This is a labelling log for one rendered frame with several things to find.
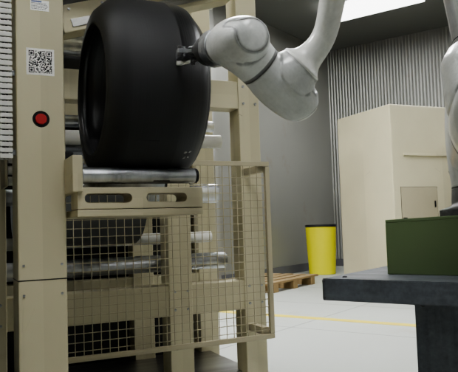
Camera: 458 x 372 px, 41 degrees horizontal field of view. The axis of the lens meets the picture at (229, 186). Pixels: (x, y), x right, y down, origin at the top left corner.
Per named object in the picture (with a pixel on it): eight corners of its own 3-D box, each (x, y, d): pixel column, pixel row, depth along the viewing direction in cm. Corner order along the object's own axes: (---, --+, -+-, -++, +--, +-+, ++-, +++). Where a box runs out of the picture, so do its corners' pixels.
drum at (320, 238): (315, 271, 905) (313, 224, 909) (343, 272, 878) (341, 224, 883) (301, 274, 869) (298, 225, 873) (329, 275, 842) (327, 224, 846)
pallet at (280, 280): (264, 281, 790) (263, 272, 790) (321, 283, 740) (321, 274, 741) (205, 291, 691) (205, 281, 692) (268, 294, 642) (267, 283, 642)
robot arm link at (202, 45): (205, 23, 136) (196, 27, 141) (204, 64, 137) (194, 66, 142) (242, 27, 140) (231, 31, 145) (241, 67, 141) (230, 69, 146)
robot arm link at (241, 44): (193, 47, 135) (234, 86, 140) (221, 37, 121) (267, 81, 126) (221, 11, 137) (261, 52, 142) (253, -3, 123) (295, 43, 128)
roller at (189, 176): (74, 176, 168) (77, 187, 165) (77, 163, 165) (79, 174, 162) (192, 176, 183) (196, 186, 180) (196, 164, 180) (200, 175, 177)
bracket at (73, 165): (72, 192, 158) (72, 154, 159) (49, 199, 194) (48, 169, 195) (85, 192, 160) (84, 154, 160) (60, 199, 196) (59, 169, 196)
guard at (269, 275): (38, 367, 201) (35, 157, 205) (37, 366, 203) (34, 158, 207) (275, 338, 239) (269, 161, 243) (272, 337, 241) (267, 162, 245)
